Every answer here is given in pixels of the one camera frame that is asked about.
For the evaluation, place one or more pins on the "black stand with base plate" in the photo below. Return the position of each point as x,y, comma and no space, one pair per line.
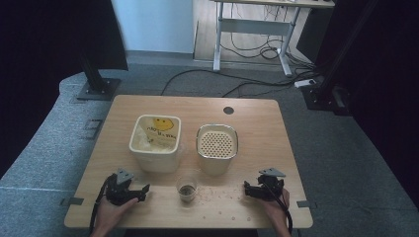
97,87

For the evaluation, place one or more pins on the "black slanted metal stand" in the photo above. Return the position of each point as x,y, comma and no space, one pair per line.
324,95

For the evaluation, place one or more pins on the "black curtain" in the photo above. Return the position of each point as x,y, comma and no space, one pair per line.
388,98
39,65

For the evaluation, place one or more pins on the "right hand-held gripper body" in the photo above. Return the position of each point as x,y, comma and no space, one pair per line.
270,187

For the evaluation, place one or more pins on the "white power strip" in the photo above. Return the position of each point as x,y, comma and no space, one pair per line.
304,83

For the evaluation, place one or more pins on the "scattered brown crumbs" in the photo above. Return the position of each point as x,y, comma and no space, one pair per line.
219,194

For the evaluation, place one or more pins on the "cream perforated strainer insert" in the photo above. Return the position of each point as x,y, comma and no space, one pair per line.
216,144

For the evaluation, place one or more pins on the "person's right hand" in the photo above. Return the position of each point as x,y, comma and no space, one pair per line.
278,212

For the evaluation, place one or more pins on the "white metal frame desk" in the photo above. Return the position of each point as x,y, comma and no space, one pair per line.
257,27

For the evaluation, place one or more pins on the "white square waste bin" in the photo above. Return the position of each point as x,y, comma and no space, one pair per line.
157,160

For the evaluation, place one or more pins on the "dark tea dregs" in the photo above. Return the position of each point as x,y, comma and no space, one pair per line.
187,190

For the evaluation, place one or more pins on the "clear plastic cup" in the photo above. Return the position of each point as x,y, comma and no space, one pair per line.
186,195

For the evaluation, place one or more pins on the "person's left hand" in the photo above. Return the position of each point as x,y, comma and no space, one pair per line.
110,215

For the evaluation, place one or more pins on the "dark round table grommet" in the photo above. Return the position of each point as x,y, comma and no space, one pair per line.
228,110

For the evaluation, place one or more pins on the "cream bin with metal rim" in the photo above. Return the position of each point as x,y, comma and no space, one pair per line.
215,166

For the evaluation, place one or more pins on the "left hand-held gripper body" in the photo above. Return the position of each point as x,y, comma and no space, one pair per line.
117,192

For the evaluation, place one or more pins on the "grey tape piece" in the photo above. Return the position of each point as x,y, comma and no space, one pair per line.
306,204
73,201

